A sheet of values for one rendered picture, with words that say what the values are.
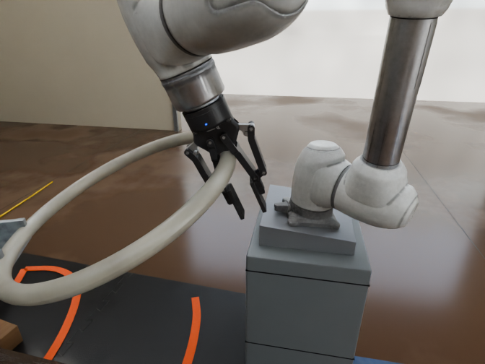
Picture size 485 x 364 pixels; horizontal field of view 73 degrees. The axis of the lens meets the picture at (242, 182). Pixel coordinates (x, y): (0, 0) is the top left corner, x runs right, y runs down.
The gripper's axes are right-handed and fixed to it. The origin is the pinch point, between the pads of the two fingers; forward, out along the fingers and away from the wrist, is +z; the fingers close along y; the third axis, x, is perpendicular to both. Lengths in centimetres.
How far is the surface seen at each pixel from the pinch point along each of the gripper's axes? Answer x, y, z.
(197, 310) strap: -72, 73, 104
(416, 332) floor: -62, -37, 149
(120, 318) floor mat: -66, 113, 88
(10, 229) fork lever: 1.2, 47.7, -11.3
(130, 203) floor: -203, 156, 86
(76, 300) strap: -78, 141, 77
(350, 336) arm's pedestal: -20, -7, 77
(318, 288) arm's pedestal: -24, -3, 55
